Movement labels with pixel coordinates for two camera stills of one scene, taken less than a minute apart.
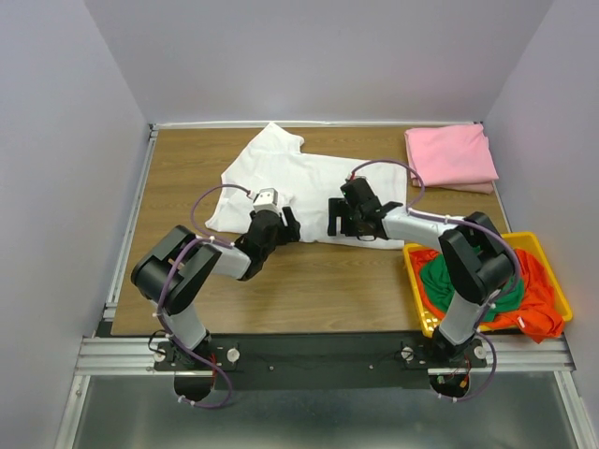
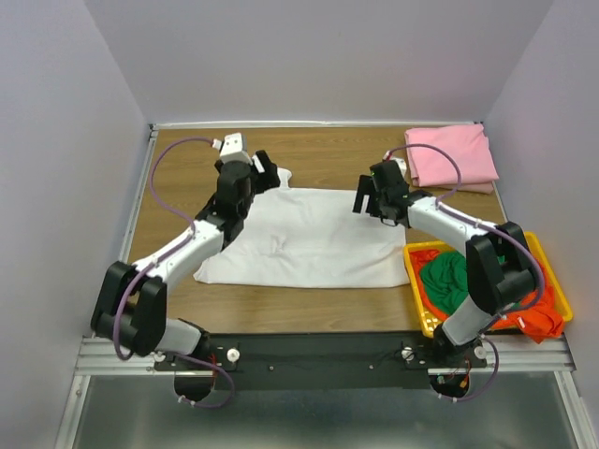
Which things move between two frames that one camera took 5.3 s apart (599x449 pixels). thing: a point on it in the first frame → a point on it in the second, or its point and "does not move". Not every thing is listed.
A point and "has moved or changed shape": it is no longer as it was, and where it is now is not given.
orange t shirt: [540, 316] does not move
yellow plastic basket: [430, 322] does not move
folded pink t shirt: [452, 157] does not move
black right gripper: [338, 208] → [364, 188]
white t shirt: [305, 183] has moved or changed shape
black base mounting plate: [317, 362] does not move
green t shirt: [440, 290] does not move
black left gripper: [292, 233] → [268, 180]
